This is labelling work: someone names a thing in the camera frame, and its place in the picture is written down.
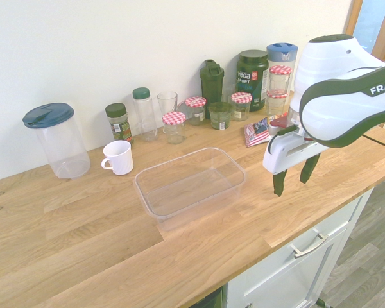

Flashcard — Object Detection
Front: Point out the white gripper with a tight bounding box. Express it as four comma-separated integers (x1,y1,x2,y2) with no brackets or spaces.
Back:
262,126,325,198

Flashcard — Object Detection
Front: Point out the honey BBQ potato chip bag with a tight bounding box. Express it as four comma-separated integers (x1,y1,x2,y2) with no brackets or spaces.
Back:
243,112,290,148

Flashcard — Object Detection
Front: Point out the clear rectangular plastic container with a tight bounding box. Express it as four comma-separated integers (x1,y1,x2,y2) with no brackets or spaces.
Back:
133,147,248,232

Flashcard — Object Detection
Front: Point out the glass jar red checkered lid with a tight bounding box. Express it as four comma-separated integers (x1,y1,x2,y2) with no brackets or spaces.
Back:
265,90,290,117
268,65,293,94
230,92,253,122

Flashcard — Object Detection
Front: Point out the large green Vega protein tub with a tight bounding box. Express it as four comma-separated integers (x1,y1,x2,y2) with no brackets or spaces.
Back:
236,49,270,113

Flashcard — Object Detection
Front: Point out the labelled jar red checkered lid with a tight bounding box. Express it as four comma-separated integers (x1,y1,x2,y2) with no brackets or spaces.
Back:
184,96,208,126

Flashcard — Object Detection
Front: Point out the tall clear canister blue lid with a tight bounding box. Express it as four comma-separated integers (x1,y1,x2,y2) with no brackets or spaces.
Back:
266,42,299,97

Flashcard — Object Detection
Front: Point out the dark green shaker bottle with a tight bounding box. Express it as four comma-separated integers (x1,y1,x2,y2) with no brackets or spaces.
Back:
199,58,226,121

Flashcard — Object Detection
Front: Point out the empty jar red checkered lid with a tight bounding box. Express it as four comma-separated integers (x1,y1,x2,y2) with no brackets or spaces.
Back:
161,111,187,146

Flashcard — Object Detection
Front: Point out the clear drinking glass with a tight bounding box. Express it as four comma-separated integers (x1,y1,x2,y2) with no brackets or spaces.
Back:
157,91,179,123

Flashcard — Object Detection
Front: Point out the clear bottle with green lid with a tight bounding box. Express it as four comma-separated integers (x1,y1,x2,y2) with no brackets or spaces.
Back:
132,87,159,143

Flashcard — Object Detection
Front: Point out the wooden framed door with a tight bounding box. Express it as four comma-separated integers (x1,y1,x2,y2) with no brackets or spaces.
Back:
345,0,385,67

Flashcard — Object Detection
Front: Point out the white ceramic mug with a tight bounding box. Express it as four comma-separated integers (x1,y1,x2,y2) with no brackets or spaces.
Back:
101,140,135,176

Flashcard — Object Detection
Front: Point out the green-lidded spice jar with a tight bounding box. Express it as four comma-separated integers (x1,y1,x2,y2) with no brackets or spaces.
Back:
105,102,134,146

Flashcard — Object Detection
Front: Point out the clear pitcher with blue lid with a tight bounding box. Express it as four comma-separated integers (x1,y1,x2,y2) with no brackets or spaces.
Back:
22,102,92,180

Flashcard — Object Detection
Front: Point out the silver drawer handle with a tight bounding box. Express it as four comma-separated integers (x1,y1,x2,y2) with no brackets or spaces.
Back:
291,232,329,259

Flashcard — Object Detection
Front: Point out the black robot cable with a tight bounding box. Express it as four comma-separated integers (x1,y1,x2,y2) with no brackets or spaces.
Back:
361,133,385,150

